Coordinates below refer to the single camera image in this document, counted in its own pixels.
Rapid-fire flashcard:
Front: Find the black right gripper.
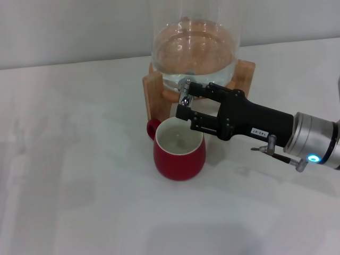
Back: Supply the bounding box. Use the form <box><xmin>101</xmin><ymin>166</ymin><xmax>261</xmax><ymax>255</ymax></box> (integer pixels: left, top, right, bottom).
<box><xmin>175</xmin><ymin>82</ymin><xmax>295</xmax><ymax>147</ymax></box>

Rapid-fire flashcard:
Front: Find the chrome faucet tap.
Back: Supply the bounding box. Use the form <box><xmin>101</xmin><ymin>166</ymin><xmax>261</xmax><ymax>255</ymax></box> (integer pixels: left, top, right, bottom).
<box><xmin>178</xmin><ymin>78</ymin><xmax>193</xmax><ymax>107</ymax></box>

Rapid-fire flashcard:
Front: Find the red ceramic cup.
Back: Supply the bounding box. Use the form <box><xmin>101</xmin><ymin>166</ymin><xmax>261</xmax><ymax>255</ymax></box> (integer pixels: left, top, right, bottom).
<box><xmin>146</xmin><ymin>117</ymin><xmax>207</xmax><ymax>182</ymax></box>

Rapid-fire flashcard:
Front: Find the wooden dispenser stand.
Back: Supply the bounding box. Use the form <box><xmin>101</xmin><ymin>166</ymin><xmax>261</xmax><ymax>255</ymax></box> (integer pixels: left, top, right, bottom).
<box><xmin>142</xmin><ymin>58</ymin><xmax>256</xmax><ymax>122</ymax></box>

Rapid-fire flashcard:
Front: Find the glass water dispenser jar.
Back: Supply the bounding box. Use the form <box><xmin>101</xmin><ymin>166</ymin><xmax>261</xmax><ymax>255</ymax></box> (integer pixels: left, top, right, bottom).
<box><xmin>150</xmin><ymin>0</ymin><xmax>242</xmax><ymax>93</ymax></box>

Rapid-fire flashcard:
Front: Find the black cable with silver plugs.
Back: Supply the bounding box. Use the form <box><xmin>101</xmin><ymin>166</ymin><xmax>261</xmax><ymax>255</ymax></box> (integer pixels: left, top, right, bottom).
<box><xmin>251</xmin><ymin>134</ymin><xmax>309</xmax><ymax>172</ymax></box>

